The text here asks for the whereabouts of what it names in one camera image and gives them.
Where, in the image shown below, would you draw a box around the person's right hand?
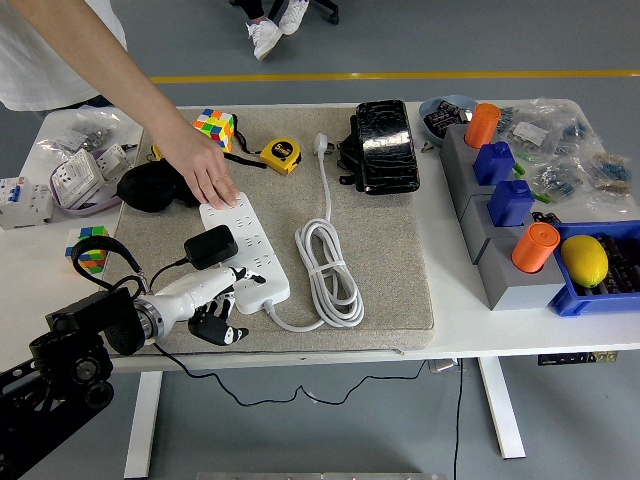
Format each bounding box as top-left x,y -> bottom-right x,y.
168,131 -> 241,210

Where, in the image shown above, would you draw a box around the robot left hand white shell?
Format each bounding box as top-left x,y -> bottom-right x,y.
151,264 -> 267,347

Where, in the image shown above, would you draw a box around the thin black adapter cord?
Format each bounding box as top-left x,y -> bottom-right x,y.
148,257 -> 427,409

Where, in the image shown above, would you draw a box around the black plug adapter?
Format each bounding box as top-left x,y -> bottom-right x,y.
183,224 -> 240,271

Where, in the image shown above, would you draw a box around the white power strip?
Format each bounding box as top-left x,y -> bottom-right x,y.
198,192 -> 291,316

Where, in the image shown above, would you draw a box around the large colourful puzzle cube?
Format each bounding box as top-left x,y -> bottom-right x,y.
192,108 -> 236,154

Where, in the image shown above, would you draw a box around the black cloth pouch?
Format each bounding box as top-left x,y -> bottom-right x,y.
116,162 -> 201,214

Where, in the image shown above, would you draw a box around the yellow tape measure 5m print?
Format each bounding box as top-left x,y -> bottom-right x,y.
259,138 -> 303,175

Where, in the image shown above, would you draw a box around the small colourful puzzle cube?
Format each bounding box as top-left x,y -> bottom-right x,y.
63,225 -> 110,274

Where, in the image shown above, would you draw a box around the clear bag of metal parts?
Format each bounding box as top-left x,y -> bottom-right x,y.
42,108 -> 144,151

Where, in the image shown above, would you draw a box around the white sneaker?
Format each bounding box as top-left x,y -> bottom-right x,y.
246,18 -> 281,61
277,0 -> 311,36

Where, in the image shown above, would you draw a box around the white table leg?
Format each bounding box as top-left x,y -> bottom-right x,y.
474,357 -> 527,460
123,370 -> 164,480

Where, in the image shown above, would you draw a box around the seated person's legs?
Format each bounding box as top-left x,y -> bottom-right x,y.
233,0 -> 281,24

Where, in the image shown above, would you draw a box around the white circuit breaker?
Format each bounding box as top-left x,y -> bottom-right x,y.
0,175 -> 54,231

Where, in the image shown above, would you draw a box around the glossy black case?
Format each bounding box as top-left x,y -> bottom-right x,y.
354,99 -> 421,195

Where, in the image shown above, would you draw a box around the grey-brown mat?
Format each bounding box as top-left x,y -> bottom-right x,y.
88,105 -> 435,359

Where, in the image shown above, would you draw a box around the person's torso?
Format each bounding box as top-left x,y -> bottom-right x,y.
0,0 -> 129,112

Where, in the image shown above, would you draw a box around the light blue bowl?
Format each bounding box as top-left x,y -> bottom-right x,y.
418,95 -> 480,147

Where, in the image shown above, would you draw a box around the black capacitors heap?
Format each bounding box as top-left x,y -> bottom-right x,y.
424,99 -> 474,139

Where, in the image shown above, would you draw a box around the long grey peg block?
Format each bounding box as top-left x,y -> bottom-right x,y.
439,123 -> 504,219

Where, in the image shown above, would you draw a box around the orange cylinder peg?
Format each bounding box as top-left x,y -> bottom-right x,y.
510,222 -> 561,275
464,102 -> 502,149

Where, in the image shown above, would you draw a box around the blue block peg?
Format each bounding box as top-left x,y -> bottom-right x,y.
487,179 -> 535,227
473,141 -> 516,186

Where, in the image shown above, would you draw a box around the clear bag with white label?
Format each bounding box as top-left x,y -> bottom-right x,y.
499,98 -> 596,161

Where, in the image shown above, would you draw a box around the clear bag of blue resistors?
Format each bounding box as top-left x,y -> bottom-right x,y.
529,149 -> 596,201

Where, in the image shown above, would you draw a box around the blue plastic bin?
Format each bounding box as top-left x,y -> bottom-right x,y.
547,219 -> 640,319

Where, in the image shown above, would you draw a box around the black table control panel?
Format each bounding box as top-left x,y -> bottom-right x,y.
537,351 -> 619,367

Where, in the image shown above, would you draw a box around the yellow lemon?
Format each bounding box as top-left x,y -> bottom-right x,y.
559,234 -> 610,289

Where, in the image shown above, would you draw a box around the clear bag of brown resistors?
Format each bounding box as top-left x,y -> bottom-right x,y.
584,149 -> 640,214

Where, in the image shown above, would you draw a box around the dark capacitors row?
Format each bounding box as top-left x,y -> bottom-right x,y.
582,234 -> 640,296

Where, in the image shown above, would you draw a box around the black wrist strap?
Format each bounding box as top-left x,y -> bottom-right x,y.
222,114 -> 269,171

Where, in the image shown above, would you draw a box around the white power cord with plug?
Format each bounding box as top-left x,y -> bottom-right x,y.
259,132 -> 365,332

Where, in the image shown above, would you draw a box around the purple ribbon cable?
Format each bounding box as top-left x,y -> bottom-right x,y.
49,147 -> 124,217

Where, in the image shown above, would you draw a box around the large white wall socket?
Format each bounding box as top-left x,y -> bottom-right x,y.
49,148 -> 106,209

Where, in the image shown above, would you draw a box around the black strap bundle with buckles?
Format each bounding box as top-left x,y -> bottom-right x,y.
337,115 -> 364,191

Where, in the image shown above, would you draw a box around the metal bracket under table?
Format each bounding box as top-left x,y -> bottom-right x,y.
427,358 -> 467,374

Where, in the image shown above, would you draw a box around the hanging black cable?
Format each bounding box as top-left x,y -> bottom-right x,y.
452,358 -> 465,480

